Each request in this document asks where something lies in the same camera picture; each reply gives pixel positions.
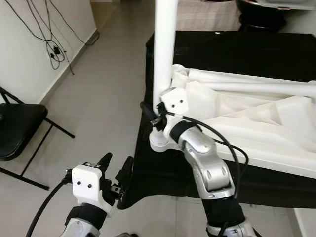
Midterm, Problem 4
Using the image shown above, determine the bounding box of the black tablecloth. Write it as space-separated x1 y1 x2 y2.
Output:
118 31 316 210

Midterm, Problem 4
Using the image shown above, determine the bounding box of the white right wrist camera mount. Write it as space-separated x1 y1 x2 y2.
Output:
157 88 190 141

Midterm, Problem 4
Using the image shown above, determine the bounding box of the grey plastic storage box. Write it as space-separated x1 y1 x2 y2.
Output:
242 0 307 10

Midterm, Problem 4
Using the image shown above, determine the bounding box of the white plastic children table top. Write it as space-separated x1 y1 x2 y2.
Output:
149 64 316 178

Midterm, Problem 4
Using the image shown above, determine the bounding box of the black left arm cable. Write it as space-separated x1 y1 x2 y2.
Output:
26 170 75 237

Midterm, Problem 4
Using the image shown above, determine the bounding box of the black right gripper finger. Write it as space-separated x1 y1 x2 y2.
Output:
140 102 159 122

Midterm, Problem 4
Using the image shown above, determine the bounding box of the black cable with adapter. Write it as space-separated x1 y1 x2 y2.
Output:
2 0 99 75

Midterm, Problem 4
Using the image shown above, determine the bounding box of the black folding chair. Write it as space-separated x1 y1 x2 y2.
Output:
0 86 76 191

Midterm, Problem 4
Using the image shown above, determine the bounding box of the black round basin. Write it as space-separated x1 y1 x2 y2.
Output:
236 0 292 33

